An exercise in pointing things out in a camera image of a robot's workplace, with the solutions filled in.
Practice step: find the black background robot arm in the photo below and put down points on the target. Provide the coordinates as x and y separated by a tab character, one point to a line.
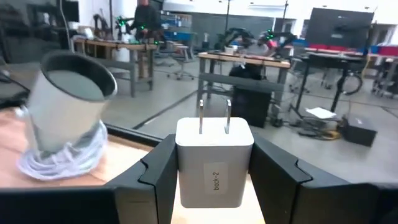
276	37
99	23
122	26
233	35

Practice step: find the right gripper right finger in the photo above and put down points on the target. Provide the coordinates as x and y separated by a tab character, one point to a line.
311	202

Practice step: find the black aluminium table frame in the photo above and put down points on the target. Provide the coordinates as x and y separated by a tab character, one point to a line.
133	135

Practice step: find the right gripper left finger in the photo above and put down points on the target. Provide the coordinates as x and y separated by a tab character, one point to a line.
93	205

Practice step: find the black standing desk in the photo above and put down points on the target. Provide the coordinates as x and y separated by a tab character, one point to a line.
329	60

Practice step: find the black computer tower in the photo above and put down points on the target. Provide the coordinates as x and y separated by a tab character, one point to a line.
250	105

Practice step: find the grey office chair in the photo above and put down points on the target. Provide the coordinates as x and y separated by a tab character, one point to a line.
183	59

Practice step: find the black monitor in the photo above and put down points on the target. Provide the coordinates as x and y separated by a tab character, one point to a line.
339	28
70	11

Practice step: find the white paper sheet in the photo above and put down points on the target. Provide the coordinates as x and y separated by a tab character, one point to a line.
321	112

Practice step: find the white cube charger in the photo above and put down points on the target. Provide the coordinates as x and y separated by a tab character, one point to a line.
214	161

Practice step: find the black floor box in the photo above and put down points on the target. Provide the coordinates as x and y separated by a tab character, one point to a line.
359	132

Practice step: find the wooden top workbench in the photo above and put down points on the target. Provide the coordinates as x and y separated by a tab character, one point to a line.
245	60
115	46

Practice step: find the person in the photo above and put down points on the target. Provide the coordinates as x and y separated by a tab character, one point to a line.
248	68
146	18

